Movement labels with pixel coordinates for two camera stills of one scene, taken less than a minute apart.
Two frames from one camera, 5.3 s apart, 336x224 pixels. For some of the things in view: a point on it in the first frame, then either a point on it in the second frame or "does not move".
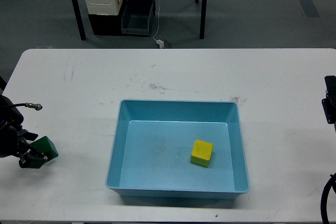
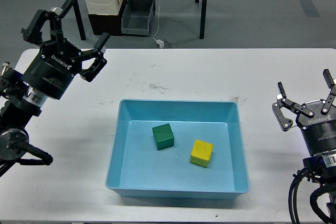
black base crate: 108,24 does not move
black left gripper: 31,159 → 51,72
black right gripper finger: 329,103 → 318,124
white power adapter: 160,42 does not move
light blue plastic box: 153,142 does not move
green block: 50,152 → 163,136
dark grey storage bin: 136,16 does not move
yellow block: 201,152 does not move
